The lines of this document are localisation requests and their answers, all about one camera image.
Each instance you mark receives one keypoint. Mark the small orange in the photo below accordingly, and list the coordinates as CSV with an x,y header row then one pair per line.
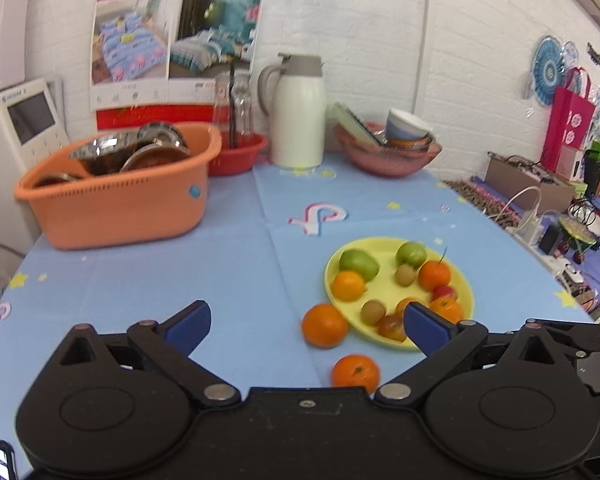
x,y
348,286
403,304

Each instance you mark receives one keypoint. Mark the brown kiwi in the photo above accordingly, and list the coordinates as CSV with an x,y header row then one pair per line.
x,y
405,275
372,312

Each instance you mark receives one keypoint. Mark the small red apple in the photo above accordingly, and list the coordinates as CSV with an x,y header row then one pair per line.
x,y
444,291

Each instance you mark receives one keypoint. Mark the green white plate in bowl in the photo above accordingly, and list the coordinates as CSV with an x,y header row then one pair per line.
x,y
354,125

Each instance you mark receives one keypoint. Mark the pink gift bag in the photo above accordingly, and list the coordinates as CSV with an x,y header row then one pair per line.
x,y
570,118

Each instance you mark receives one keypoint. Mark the white power charger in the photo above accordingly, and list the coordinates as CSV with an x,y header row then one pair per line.
x,y
531,231

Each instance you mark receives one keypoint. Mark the white thermos jug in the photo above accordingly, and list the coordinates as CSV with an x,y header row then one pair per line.
x,y
292,96

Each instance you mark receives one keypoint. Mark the red green apple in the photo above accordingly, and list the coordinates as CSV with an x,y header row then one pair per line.
x,y
392,327

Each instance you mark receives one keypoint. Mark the bedding wall calendar poster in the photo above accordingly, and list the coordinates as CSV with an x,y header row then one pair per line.
x,y
158,59

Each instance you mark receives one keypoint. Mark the steel bowl in basket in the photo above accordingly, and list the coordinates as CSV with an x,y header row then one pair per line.
x,y
154,155

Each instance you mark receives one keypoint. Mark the pink glass bowl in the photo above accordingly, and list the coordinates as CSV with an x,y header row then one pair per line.
x,y
384,162

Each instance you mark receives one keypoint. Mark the large green mango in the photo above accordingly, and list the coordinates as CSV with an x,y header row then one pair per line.
x,y
359,261

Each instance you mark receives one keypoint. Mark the large orange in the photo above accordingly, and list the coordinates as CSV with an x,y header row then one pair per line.
x,y
323,326

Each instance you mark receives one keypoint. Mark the blue patterned tablecloth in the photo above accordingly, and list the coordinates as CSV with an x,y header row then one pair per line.
x,y
258,258

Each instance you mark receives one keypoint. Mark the brown kiwi on plate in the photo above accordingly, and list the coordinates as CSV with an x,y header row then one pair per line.
x,y
405,275

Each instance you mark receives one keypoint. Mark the clear glass jar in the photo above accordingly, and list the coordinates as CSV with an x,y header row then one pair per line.
x,y
232,110

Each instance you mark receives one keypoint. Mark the orange plastic basket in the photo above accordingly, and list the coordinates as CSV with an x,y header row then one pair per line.
x,y
76,210

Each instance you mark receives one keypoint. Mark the cardboard box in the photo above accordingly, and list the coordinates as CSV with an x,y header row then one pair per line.
x,y
510,175

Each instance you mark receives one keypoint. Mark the blue white ceramic bowl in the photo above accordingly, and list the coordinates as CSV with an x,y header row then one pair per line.
x,y
404,126

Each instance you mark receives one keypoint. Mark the yellow oval plate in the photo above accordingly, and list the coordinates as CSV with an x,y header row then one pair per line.
x,y
383,288

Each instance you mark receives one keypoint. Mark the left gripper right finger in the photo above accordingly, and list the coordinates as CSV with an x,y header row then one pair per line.
x,y
448,349

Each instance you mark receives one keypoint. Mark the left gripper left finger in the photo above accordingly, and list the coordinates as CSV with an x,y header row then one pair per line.
x,y
168,345

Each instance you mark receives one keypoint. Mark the orange with stem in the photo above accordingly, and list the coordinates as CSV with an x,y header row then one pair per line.
x,y
434,273

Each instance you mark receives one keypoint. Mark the small green mango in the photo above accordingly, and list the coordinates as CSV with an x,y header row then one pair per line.
x,y
411,254

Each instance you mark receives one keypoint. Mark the white appliance with screen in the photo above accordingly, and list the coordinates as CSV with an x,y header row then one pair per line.
x,y
31,128

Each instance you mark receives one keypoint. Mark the dark orange tangerine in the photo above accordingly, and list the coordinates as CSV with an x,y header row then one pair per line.
x,y
356,370

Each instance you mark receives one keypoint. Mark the blue decorative wall fan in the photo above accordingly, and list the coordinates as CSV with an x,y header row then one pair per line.
x,y
547,72

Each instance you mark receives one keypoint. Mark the small orange on plate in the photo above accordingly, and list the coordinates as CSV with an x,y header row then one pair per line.
x,y
348,286

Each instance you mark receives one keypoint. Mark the navel orange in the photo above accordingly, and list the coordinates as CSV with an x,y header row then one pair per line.
x,y
447,307

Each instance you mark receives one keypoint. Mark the red plastic colander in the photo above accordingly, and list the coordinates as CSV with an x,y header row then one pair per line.
x,y
241,158

